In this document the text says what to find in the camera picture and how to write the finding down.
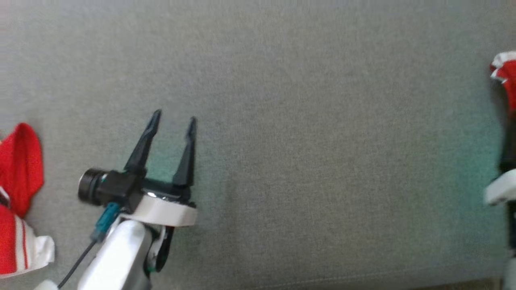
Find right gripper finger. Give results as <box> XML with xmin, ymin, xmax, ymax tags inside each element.
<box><xmin>500</xmin><ymin>109</ymin><xmax>516</xmax><ymax>172</ymax></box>

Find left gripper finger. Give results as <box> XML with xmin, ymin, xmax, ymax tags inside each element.
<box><xmin>173</xmin><ymin>117</ymin><xmax>198</xmax><ymax>186</ymax></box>
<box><xmin>124</xmin><ymin>109</ymin><xmax>162</xmax><ymax>176</ymax></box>

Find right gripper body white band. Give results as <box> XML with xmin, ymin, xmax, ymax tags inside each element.
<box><xmin>484</xmin><ymin>169</ymin><xmax>516</xmax><ymax>206</ymax></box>

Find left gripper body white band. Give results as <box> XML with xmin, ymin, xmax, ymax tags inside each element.
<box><xmin>120</xmin><ymin>178</ymin><xmax>198</xmax><ymax>227</ymax></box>

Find red shorts with white lining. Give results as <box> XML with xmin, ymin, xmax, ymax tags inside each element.
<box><xmin>490</xmin><ymin>51</ymin><xmax>516</xmax><ymax>113</ymax></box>

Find grey sofa seat cushion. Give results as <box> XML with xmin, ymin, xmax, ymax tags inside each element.
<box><xmin>0</xmin><ymin>0</ymin><xmax>516</xmax><ymax>290</ymax></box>

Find red jersey with white stripes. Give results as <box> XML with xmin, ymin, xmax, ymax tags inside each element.
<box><xmin>0</xmin><ymin>122</ymin><xmax>55</xmax><ymax>279</ymax></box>

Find teal left cable connector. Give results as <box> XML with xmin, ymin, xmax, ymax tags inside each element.
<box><xmin>91</xmin><ymin>203</ymin><xmax>121</xmax><ymax>242</ymax></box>

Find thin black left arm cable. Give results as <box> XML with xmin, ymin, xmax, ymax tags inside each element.
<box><xmin>58</xmin><ymin>240</ymin><xmax>97</xmax><ymax>289</ymax></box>

